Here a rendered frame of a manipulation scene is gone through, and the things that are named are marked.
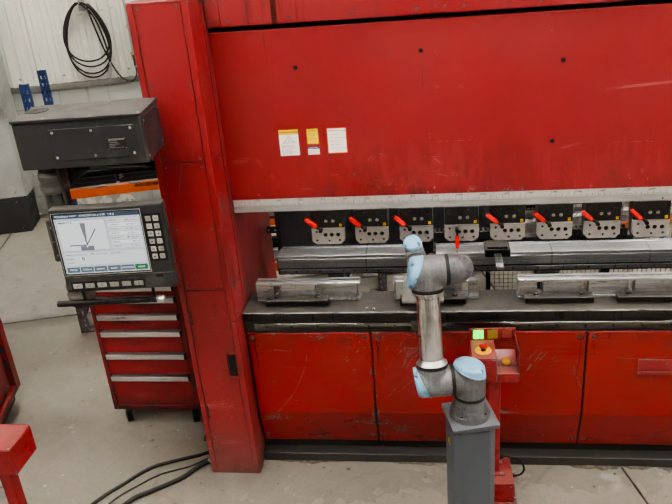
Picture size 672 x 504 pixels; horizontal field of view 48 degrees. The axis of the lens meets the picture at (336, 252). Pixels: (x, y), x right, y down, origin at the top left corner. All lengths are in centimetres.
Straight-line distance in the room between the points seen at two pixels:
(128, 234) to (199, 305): 61
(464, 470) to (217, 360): 128
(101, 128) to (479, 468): 191
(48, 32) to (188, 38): 456
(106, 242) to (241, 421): 121
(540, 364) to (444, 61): 144
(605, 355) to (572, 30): 144
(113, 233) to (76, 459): 170
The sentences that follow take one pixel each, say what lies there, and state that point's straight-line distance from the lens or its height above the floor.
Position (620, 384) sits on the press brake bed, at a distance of 372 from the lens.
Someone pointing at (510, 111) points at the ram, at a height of 175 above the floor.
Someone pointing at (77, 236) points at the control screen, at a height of 148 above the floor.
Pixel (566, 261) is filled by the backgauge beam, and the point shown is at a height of 93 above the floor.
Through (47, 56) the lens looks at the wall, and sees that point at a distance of 762.
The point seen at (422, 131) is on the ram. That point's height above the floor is 168.
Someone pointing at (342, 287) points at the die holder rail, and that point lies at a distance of 354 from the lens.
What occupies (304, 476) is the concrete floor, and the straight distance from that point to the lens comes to 391.
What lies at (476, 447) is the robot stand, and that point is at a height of 68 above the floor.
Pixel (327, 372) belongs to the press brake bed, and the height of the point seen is 54.
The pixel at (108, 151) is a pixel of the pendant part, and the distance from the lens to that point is 294.
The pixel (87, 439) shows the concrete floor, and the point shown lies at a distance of 450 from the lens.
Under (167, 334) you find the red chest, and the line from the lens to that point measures 404.
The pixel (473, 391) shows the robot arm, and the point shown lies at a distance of 284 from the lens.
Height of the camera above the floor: 256
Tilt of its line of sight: 24 degrees down
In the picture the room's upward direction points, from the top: 5 degrees counter-clockwise
